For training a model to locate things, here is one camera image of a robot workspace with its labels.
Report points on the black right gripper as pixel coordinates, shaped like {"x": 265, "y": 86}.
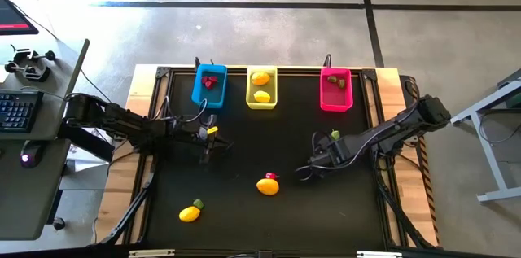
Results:
{"x": 334, "y": 153}

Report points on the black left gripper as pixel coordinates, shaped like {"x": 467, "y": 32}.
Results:
{"x": 191, "y": 129}

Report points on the orange-yellow toy fruit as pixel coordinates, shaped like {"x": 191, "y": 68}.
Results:
{"x": 260, "y": 78}
{"x": 267, "y": 187}

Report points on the red toy pepper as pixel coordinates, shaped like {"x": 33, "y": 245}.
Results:
{"x": 270, "y": 176}
{"x": 205, "y": 80}
{"x": 211, "y": 84}

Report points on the yellow toy lemon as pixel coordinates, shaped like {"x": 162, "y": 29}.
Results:
{"x": 189, "y": 214}
{"x": 262, "y": 96}

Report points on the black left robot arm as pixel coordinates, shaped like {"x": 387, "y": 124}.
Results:
{"x": 118, "y": 119}

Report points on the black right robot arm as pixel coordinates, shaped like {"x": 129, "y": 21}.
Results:
{"x": 390, "y": 129}

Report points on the yellow tape tag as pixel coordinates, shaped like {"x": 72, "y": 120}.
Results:
{"x": 212, "y": 129}

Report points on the blue plastic basket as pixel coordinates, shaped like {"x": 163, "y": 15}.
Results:
{"x": 211, "y": 101}

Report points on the pink plastic basket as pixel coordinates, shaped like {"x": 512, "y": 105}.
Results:
{"x": 335, "y": 99}

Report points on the yellow plastic basket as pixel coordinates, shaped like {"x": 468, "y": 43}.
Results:
{"x": 268, "y": 87}

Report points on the black table clamp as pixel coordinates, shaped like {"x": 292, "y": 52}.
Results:
{"x": 327, "y": 62}
{"x": 197, "y": 62}

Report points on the black yellow hazard tape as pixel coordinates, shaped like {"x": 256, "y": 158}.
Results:
{"x": 425, "y": 176}

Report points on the black desk foot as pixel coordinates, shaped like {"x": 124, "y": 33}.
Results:
{"x": 87, "y": 144}

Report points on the white paper sheet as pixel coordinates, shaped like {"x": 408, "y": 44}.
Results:
{"x": 79, "y": 160}

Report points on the black caster wheel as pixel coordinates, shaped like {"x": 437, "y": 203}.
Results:
{"x": 59, "y": 224}

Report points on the black computer mouse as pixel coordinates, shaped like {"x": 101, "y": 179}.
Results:
{"x": 31, "y": 154}

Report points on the grey metal stand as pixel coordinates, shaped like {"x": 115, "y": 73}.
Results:
{"x": 491, "y": 156}

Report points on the black desk clamp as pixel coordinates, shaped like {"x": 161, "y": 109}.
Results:
{"x": 32, "y": 73}
{"x": 30, "y": 55}

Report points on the grey desk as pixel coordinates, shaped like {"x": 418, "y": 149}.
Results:
{"x": 24, "y": 201}

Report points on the black backlit keyboard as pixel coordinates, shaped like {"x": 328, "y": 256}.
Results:
{"x": 18, "y": 111}

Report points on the black computer monitor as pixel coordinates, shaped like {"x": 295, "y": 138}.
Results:
{"x": 14, "y": 16}

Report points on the white metal bracket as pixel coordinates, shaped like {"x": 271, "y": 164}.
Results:
{"x": 151, "y": 253}
{"x": 378, "y": 254}

